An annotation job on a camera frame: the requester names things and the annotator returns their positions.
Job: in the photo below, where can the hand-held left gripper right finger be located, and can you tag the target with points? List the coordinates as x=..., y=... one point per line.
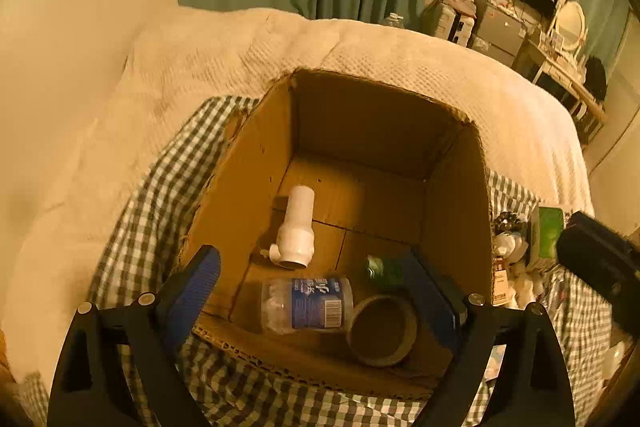
x=430, y=297

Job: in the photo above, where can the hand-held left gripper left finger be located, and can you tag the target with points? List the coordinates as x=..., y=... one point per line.
x=195, y=287

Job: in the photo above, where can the green and white carton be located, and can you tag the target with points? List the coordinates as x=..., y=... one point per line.
x=547, y=232

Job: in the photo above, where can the red label packet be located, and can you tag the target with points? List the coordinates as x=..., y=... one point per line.
x=500, y=279

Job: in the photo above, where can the white plastic bag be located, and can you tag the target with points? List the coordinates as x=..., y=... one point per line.
x=527, y=282

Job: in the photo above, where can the brown cardboard box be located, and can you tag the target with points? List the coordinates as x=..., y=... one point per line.
x=360, y=127

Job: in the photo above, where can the green plastic bottle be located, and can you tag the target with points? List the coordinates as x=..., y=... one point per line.
x=382, y=269

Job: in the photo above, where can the brown tape roll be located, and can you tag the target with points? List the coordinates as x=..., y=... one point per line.
x=356, y=327

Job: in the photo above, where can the green checked cloth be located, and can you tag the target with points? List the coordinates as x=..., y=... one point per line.
x=150, y=217

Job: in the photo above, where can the clear bottle with blue label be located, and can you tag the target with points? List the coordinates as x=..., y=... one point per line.
x=310, y=304

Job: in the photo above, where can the white plastic pipe fitting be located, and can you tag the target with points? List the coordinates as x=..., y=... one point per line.
x=297, y=227

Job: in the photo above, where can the wooden desk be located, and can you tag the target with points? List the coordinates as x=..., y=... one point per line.
x=575, y=82

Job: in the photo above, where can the black bag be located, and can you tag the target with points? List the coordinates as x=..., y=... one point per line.
x=596, y=79

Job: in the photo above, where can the round white mirror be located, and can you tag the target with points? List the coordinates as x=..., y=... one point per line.
x=570, y=24

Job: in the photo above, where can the white textured blanket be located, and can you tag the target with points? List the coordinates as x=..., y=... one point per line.
x=200, y=52

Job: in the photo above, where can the grey cabinet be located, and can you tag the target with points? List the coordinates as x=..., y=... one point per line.
x=500, y=27

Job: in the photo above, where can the narrow green curtain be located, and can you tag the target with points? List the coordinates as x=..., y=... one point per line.
x=600, y=2

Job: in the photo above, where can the white appliance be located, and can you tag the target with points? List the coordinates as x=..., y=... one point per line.
x=450, y=24

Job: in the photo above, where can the clear bottle with cap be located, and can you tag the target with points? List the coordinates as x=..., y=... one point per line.
x=392, y=20

